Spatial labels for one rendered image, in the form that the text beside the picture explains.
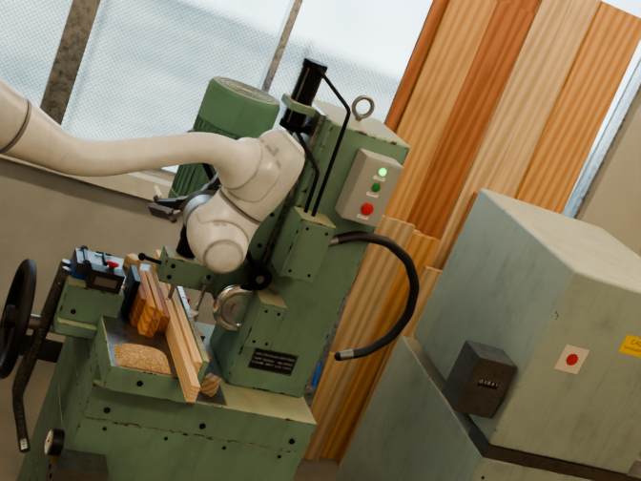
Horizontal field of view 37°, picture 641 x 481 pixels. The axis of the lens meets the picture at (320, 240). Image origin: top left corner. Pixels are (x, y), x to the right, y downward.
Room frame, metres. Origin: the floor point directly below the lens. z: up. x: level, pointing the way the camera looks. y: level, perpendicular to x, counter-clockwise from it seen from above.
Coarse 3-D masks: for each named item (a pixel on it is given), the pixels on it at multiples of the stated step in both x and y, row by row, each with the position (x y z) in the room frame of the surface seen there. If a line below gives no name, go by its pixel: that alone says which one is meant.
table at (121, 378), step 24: (120, 264) 2.37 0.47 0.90; (144, 264) 2.44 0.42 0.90; (120, 312) 2.10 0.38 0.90; (96, 336) 2.02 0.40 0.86; (120, 336) 1.98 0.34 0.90; (144, 336) 2.03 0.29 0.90; (168, 360) 1.97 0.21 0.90; (120, 384) 1.85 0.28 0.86; (144, 384) 1.88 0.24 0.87; (168, 384) 1.90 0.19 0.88
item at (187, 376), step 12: (156, 276) 2.30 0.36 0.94; (168, 324) 2.09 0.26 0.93; (168, 336) 2.06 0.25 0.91; (180, 336) 2.02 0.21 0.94; (180, 348) 1.96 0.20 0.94; (180, 360) 1.93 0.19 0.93; (180, 372) 1.90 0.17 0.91; (192, 372) 1.88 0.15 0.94; (180, 384) 1.88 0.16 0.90; (192, 384) 1.83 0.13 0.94; (192, 396) 1.82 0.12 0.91
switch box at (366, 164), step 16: (368, 160) 2.14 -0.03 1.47; (384, 160) 2.17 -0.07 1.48; (352, 176) 2.17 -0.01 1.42; (368, 176) 2.15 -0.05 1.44; (384, 176) 2.17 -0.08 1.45; (352, 192) 2.14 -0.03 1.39; (384, 192) 2.18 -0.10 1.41; (336, 208) 2.18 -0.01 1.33; (352, 208) 2.15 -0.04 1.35; (384, 208) 2.18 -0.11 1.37; (368, 224) 2.18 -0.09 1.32
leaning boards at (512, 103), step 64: (448, 0) 3.60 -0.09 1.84; (512, 0) 3.74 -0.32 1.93; (576, 0) 3.82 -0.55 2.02; (448, 64) 3.61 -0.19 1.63; (512, 64) 3.74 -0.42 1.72; (576, 64) 3.81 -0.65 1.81; (448, 128) 3.67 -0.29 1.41; (512, 128) 3.75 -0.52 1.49; (576, 128) 3.84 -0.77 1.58; (448, 192) 3.70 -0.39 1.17; (512, 192) 3.81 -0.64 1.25; (384, 256) 3.45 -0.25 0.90; (448, 256) 3.64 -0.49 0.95; (384, 320) 3.51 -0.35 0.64; (320, 384) 3.36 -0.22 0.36; (320, 448) 3.43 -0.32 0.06
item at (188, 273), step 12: (168, 252) 2.16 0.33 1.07; (156, 264) 2.19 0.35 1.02; (168, 264) 2.13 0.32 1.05; (180, 264) 2.15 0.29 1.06; (192, 264) 2.16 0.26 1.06; (168, 276) 2.13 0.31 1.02; (180, 276) 2.15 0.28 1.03; (192, 276) 2.16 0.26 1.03; (216, 276) 2.19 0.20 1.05; (192, 288) 2.17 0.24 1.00
